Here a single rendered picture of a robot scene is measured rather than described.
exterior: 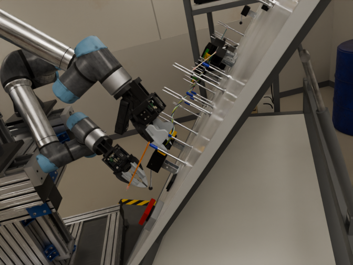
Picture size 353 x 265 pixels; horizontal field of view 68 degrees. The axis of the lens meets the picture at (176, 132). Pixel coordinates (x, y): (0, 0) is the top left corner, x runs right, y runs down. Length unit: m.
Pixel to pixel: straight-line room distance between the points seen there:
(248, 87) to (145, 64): 2.93
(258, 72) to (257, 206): 0.77
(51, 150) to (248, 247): 0.75
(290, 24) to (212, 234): 0.79
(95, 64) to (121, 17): 2.51
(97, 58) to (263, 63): 0.47
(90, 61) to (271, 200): 0.80
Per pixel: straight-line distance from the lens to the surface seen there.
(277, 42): 0.35
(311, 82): 0.54
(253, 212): 1.06
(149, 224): 0.67
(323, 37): 3.90
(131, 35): 3.23
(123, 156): 0.84
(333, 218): 1.06
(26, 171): 1.15
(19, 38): 0.93
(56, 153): 1.02
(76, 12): 3.28
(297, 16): 0.35
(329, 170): 0.94
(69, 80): 0.76
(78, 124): 0.95
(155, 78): 3.31
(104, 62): 0.72
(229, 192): 1.14
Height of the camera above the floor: 1.57
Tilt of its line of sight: 28 degrees down
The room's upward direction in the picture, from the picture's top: 14 degrees counter-clockwise
